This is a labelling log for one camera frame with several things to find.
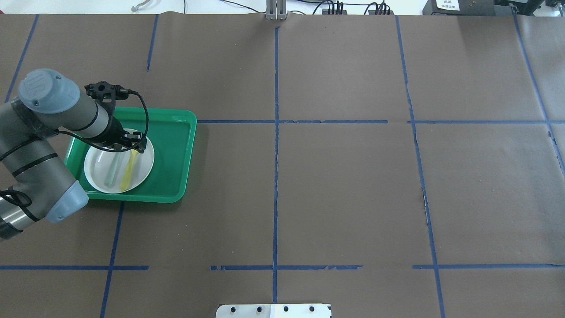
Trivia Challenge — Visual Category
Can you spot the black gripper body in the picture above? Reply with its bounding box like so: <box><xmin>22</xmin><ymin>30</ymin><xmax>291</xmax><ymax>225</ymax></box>
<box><xmin>88</xmin><ymin>117</ymin><xmax>133</xmax><ymax>151</ymax></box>

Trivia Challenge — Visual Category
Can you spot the yellow plastic spoon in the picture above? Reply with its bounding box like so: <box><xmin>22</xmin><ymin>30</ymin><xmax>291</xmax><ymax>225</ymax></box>
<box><xmin>119</xmin><ymin>150</ymin><xmax>139</xmax><ymax>192</ymax></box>

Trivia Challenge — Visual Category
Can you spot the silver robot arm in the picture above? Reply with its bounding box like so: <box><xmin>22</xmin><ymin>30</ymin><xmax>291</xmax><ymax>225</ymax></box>
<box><xmin>0</xmin><ymin>68</ymin><xmax>149</xmax><ymax>241</ymax></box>

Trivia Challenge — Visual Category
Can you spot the pale green plastic fork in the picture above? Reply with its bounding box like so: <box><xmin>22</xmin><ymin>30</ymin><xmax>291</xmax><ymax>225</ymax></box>
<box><xmin>104</xmin><ymin>153</ymin><xmax>124</xmax><ymax>188</ymax></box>

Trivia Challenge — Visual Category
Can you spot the white round plate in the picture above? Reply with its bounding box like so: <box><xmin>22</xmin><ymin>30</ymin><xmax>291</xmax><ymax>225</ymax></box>
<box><xmin>83</xmin><ymin>138</ymin><xmax>155</xmax><ymax>194</ymax></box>

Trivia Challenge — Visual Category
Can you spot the green plastic tray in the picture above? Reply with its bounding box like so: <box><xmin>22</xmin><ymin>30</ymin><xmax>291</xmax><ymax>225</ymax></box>
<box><xmin>64</xmin><ymin>107</ymin><xmax>196</xmax><ymax>203</ymax></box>

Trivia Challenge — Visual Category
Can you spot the black computer box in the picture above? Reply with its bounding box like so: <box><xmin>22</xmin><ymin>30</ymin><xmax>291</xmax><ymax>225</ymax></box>
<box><xmin>422</xmin><ymin>0</ymin><xmax>513</xmax><ymax>16</ymax></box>

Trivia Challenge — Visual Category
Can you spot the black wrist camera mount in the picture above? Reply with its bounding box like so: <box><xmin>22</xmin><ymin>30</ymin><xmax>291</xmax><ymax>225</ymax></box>
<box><xmin>84</xmin><ymin>81</ymin><xmax>129</xmax><ymax>116</ymax></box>

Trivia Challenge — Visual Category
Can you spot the aluminium frame post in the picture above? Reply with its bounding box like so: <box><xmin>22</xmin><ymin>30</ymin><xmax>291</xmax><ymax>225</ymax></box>
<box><xmin>265</xmin><ymin>0</ymin><xmax>288</xmax><ymax>20</ymax></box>

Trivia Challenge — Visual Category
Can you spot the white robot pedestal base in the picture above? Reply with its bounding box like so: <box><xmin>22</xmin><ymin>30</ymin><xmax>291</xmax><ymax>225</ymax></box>
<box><xmin>215</xmin><ymin>303</ymin><xmax>332</xmax><ymax>318</ymax></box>

